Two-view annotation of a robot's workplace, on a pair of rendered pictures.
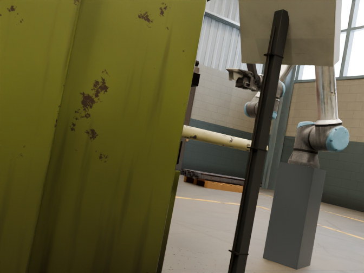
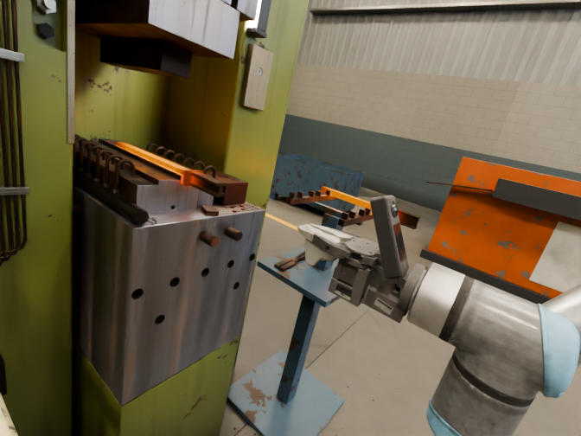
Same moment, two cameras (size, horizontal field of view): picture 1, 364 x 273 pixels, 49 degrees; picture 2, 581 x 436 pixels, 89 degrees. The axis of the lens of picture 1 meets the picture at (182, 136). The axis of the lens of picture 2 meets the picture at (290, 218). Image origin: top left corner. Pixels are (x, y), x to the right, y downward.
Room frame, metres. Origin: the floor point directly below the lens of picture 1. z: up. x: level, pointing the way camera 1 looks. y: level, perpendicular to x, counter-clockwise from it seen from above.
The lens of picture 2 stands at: (1.73, -0.60, 1.16)
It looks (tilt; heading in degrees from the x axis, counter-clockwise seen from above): 17 degrees down; 65
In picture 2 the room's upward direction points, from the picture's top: 13 degrees clockwise
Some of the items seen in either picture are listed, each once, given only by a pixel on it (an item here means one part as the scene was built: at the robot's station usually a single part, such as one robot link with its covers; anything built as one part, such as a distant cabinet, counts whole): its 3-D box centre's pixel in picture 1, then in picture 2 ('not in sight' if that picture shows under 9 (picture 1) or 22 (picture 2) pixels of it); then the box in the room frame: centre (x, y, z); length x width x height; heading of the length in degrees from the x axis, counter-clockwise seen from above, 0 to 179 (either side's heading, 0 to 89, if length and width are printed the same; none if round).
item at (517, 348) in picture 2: (272, 88); (505, 333); (2.13, -0.43, 0.98); 0.12 x 0.09 x 0.10; 122
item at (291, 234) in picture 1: (294, 213); not in sight; (2.48, -0.78, 0.30); 0.22 x 0.22 x 0.60; 51
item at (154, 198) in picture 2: not in sight; (134, 169); (1.66, 0.28, 0.96); 0.42 x 0.20 x 0.09; 122
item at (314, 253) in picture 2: (235, 74); (313, 247); (1.97, -0.20, 0.98); 0.09 x 0.03 x 0.06; 122
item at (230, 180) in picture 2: not in sight; (221, 188); (1.89, 0.24, 0.95); 0.12 x 0.09 x 0.07; 122
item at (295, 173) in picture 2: not in sight; (315, 185); (3.98, 3.57, 0.36); 1.21 x 0.81 x 0.72; 127
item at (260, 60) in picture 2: not in sight; (256, 79); (1.97, 0.38, 1.27); 0.09 x 0.02 x 0.17; 32
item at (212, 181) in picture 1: (221, 181); not in sight; (7.78, -0.91, 0.12); 1.58 x 0.80 x 0.24; 121
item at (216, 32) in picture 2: not in sight; (143, 18); (1.66, 0.28, 1.32); 0.42 x 0.20 x 0.10; 122
